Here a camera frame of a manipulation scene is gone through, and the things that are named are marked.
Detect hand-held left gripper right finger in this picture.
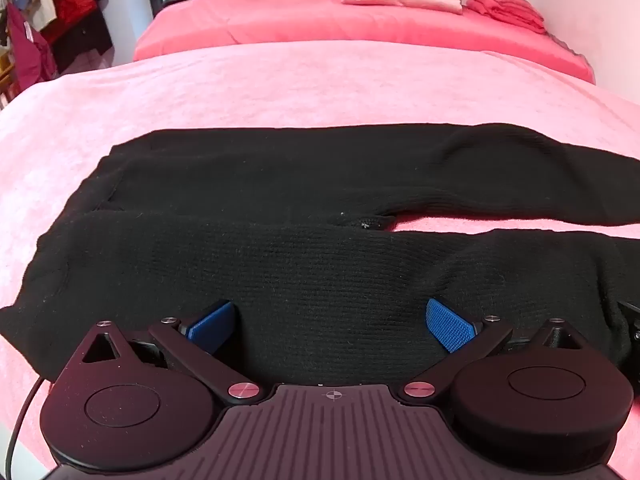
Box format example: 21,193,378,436
403,298,592,403

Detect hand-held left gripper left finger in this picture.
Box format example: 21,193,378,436
74,299,264,407

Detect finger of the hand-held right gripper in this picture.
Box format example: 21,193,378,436
617,299,640,361

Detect black knit pants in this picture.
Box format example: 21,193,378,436
0,122,640,387

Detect bed with coral pink sheet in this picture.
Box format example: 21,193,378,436
132,0,598,85

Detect folded red blanket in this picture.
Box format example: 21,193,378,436
466,0,547,36

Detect orange wooden rack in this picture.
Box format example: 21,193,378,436
0,42,22,108

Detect magenta garment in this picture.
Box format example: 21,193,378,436
6,2,59,92

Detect black cable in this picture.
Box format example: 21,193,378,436
6,374,52,480

